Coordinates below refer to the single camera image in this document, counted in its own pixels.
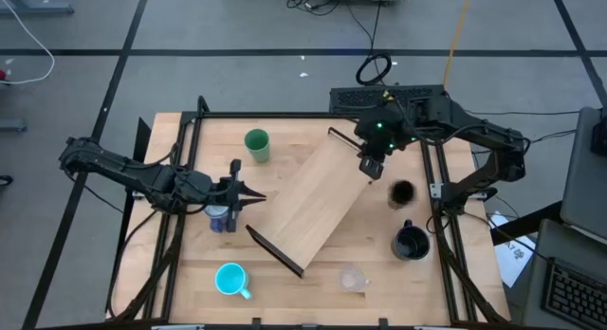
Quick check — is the tall black tumbler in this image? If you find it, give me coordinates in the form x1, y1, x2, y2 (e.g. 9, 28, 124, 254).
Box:
386, 177, 418, 211

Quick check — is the green plastic cup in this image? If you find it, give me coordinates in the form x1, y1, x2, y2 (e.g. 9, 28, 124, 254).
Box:
244, 128, 271, 164

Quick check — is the white paper sheet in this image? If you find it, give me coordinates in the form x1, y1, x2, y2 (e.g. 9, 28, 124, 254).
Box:
487, 211, 537, 288

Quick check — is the grey metal table foot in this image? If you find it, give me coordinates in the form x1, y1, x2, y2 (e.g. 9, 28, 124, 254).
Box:
0, 119, 28, 134
0, 0, 76, 17

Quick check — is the black device on cabinet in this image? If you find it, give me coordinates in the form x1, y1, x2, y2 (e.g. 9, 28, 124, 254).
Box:
590, 122, 607, 156

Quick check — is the black computer case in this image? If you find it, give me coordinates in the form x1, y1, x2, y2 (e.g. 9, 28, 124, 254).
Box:
329, 84, 447, 116

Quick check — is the purple insulated mug with lid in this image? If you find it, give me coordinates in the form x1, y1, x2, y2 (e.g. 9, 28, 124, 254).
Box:
204, 204, 233, 234

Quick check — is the white cable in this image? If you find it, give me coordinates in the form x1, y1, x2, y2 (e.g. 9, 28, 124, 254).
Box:
0, 0, 56, 86

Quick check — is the wooden shelf with black legs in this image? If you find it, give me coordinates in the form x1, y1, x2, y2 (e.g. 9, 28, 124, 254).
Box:
245, 126, 384, 279

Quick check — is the yellow cable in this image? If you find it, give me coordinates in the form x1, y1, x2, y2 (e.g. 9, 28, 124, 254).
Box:
441, 0, 474, 88

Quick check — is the black keyboard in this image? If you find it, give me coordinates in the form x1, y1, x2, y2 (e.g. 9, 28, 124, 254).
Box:
541, 257, 607, 330

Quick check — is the coiled black cable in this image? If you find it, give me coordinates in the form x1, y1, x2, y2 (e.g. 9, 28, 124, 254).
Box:
355, 53, 394, 87

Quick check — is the black aluminium table frame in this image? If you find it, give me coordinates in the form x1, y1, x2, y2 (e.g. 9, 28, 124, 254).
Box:
104, 95, 511, 327

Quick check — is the cyan plastic mug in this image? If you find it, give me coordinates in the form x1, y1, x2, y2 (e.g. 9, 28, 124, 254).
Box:
214, 262, 252, 301

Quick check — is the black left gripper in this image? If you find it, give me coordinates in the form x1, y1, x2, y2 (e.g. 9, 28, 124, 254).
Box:
189, 158, 267, 234

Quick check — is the dark grey desk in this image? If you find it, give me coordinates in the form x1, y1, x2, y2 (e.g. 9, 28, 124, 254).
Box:
521, 218, 607, 330

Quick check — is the dark blue speckled enamel mug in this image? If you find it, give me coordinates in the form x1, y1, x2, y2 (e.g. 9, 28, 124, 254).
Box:
391, 219, 432, 263

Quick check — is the light grey cabinet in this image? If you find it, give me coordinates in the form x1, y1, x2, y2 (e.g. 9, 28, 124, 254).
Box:
559, 105, 607, 246

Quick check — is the black floor cable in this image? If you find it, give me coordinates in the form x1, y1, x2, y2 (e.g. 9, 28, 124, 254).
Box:
371, 0, 384, 56
467, 109, 580, 117
528, 128, 578, 144

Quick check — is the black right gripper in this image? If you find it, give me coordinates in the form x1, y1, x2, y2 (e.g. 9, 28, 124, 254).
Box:
354, 109, 414, 181

